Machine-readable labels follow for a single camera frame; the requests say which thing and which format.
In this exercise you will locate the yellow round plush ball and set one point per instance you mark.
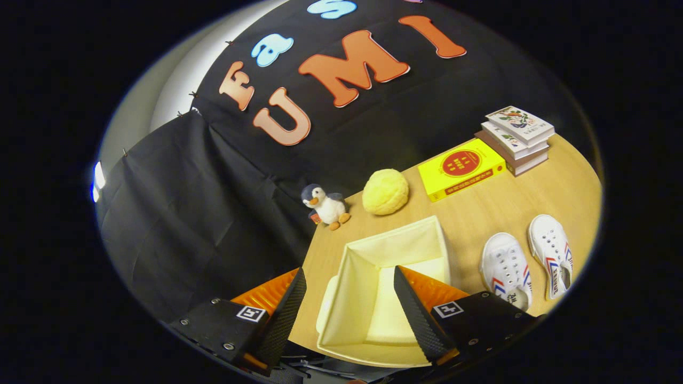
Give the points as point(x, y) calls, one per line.
point(385, 192)

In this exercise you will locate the brown cover book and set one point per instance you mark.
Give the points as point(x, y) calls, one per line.
point(493, 149)

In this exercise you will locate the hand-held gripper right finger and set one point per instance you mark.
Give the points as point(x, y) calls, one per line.
point(419, 320)

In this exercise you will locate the penguin plush toy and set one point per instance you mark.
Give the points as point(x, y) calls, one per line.
point(328, 207)

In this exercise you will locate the beige fabric storage box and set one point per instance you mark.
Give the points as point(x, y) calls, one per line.
point(363, 298)

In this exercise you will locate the white illustrated cover book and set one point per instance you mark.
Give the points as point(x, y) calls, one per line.
point(517, 121)

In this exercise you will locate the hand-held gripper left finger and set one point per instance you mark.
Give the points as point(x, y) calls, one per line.
point(283, 320)

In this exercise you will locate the white canvas shoe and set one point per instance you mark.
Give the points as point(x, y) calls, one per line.
point(504, 264)
point(547, 242)

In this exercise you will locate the yellow book with red circle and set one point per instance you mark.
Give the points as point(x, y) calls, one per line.
point(459, 165)

